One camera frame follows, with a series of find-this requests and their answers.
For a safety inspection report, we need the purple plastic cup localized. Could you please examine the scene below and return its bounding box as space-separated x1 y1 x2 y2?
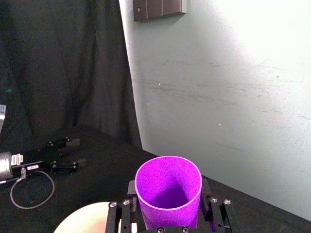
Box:
135 155 203 230

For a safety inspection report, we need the black table cloth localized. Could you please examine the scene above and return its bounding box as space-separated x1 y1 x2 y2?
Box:
0 125 311 233

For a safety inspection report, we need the thin dark gripper cable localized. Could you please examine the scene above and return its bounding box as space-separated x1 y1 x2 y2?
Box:
0 167 55 210

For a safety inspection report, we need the dark wall panel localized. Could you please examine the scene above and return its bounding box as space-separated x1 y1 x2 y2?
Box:
133 0 188 22

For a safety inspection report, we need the left gripper black block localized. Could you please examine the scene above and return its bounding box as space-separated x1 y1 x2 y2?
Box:
11 136 88 176

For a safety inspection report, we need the cream round vacuum bottle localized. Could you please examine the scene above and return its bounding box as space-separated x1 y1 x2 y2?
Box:
53 201 113 233

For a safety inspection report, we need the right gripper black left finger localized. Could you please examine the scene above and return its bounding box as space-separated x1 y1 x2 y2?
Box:
104 180 146 233

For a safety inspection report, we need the black curtain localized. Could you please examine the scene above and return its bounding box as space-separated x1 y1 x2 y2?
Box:
0 0 143 149

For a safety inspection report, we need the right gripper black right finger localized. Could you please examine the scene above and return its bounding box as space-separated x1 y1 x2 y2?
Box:
199 178 238 233

